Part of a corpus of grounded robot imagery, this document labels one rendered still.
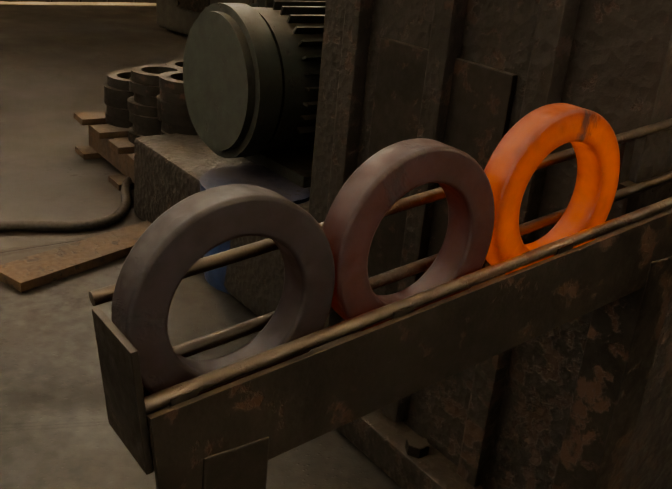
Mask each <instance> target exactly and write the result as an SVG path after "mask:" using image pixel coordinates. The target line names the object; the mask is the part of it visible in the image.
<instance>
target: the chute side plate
mask: <svg viewBox="0 0 672 489"><path fill-rule="evenodd" d="M671 256H672V210H669V211H667V212H664V213H662V214H659V215H657V216H654V217H652V218H649V219H647V220H644V221H641V222H639V223H636V224H634V225H631V226H629V227H626V228H624V229H621V230H619V231H616V232H613V233H611V234H608V235H606V236H603V237H601V238H598V239H596V240H593V241H591V242H588V243H585V244H583V245H580V246H578V247H575V248H573V249H571V250H568V251H566V252H563V253H561V254H558V255H555V256H552V257H550V258H547V259H545V260H542V261H540V262H537V263H535V264H532V265H529V266H527V267H524V268H522V269H519V270H517V271H514V272H512V273H509V274H507V275H504V276H501V277H499V278H496V279H494V280H491V281H489V282H486V283H484V284H481V285H479V286H476V287H473V288H471V289H468V290H466V291H463V292H461V293H458V294H456V295H453V296H451V297H448V298H445V299H443V300H440V301H438V302H435V303H433V304H430V305H428V306H425V307H423V308H420V309H417V310H415V311H413V312H410V313H408V314H405V315H403V316H400V317H398V318H395V319H392V320H389V321H387V322H384V323H382V324H379V325H377V326H374V327H372V328H369V329H367V330H364V331H361V332H359V333H356V334H354V335H351V336H349V337H346V338H344V339H341V340H339V341H336V342H333V343H331V344H328V345H326V346H323V347H321V348H318V349H316V350H313V351H311V352H308V353H305V354H303V355H300V356H298V357H295V358H293V359H290V360H288V361H285V362H283V363H280V364H277V365H275V366H272V367H270V368H267V369H265V370H262V371H260V372H257V373H255V374H252V375H249V376H247V377H244V378H242V379H239V380H237V381H234V382H232V383H229V384H227V385H224V386H221V387H219V388H216V389H214V390H211V391H209V392H206V393H204V394H201V395H199V396H197V397H194V398H192V399H189V400H187V401H184V402H181V403H179V404H176V405H174V406H171V407H168V408H165V409H163V410H160V411H158V412H155V413H153V414H150V415H148V424H149V432H150V440H151V448H152V456H153V464H154V472H155V480H156V488H157V489H202V477H203V460H204V458H206V457H208V456H211V455H214V454H217V453H220V452H223V451H226V450H229V449H232V448H235V447H238V446H241V445H244V444H247V443H250V442H253V441H256V440H259V439H262V438H265V437H269V439H270V440H269V454H268V460H269V459H272V458H274V457H276V456H278V455H280V454H282V453H285V452H287V451H289V450H291V449H293V448H295V447H298V446H300V445H302V444H304V443H306V442H308V441H311V440H313V439H315V438H317V437H319V436H321V435H324V434H326V433H328V432H330V431H332V430H335V429H337V428H339V427H341V426H343V425H345V424H348V423H350V422H352V421H354V420H356V419H358V418H361V417H363V416H365V415H367V414H369V413H371V412H374V411H376V410H378V409H380V408H382V407H384V406H387V405H389V404H391V403H393V402H395V401H398V400H400V399H402V398H404V397H406V396H408V395H411V394H413V393H415V392H417V391H419V390H421V389H424V388H426V387H428V386H430V385H432V384H434V383H437V382H439V381H441V380H443V379H445V378H448V377H450V376H452V375H454V374H456V373H458V372H461V371H463V370H465V369H467V368H469V367H471V366H474V365H476V364H478V363H480V362H482V361H484V360H487V359H489V358H491V357H493V356H495V355H497V354H500V353H502V352H504V351H506V350H508V349H511V348H513V347H515V346H517V345H519V344H521V343H524V342H526V341H528V340H530V339H532V338H534V337H537V336H539V335H541V334H543V333H545V332H547V331H550V330H552V329H554V328H556V327H558V326H561V325H563V324H565V323H567V322H569V321H571V320H574V319H576V318H578V317H580V316H582V315H584V314H587V313H589V312H591V311H593V310H595V309H597V308H600V307H602V306H604V305H606V304H608V303H610V302H613V301H615V300H617V299H619V298H621V297H624V296H626V295H628V294H630V293H632V292H634V291H637V290H639V289H641V288H643V287H645V283H646V279H647V275H648V271H649V267H650V264H651V262H653V261H656V260H660V259H664V258H667V257H671Z"/></svg>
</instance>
